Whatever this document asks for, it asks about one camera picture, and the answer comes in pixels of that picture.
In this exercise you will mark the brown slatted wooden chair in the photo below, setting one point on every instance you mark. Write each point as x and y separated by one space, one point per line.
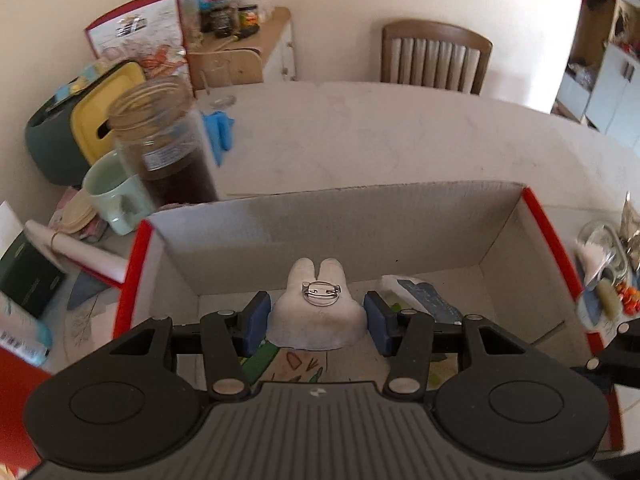
435 55

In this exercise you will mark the clear drinking glass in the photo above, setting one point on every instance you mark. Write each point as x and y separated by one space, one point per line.
217 90

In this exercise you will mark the grey and wood cabinet unit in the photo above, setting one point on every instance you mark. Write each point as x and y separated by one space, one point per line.
600 85

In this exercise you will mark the red and white cardboard box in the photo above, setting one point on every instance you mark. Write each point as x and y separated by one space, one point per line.
350 220

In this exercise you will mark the red and white snack bag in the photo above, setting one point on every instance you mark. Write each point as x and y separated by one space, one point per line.
145 25

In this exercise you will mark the white and wood sideboard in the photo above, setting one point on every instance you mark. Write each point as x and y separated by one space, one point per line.
272 50

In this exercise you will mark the green container with yellow lid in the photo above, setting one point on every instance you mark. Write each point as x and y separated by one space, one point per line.
55 135

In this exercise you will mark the white rabbit brooch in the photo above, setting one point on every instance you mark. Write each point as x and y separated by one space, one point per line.
310 320

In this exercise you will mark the small jar with label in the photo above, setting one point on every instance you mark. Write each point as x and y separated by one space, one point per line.
249 16

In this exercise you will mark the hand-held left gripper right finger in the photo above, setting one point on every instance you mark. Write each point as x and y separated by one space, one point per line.
377 322

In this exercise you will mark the dark green box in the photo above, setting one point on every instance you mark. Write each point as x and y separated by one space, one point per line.
30 275

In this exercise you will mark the pale green mug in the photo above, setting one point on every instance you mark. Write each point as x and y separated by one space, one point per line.
117 195

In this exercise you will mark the glass jar with dark liquid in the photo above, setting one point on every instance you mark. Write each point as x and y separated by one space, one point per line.
165 160

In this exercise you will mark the stack of beige coasters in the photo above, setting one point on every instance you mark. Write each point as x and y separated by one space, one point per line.
75 210

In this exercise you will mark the white blue labelled bottle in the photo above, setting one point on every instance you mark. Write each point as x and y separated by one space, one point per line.
20 330

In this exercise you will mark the silver foil wrapper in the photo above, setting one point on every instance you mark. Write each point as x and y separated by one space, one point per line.
632 220

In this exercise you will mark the orange bead trinket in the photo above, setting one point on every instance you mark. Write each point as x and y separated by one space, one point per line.
627 297

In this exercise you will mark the white packet with blue print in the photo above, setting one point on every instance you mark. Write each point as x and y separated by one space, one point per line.
425 300

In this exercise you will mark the rolled white paper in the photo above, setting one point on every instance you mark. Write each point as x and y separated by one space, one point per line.
75 252

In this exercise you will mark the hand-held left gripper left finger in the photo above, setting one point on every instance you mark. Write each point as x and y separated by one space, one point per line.
256 321

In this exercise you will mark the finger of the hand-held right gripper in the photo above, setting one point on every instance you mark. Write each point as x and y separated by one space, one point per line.
622 360

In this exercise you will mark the white plastic packet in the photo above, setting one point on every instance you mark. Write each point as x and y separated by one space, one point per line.
594 261

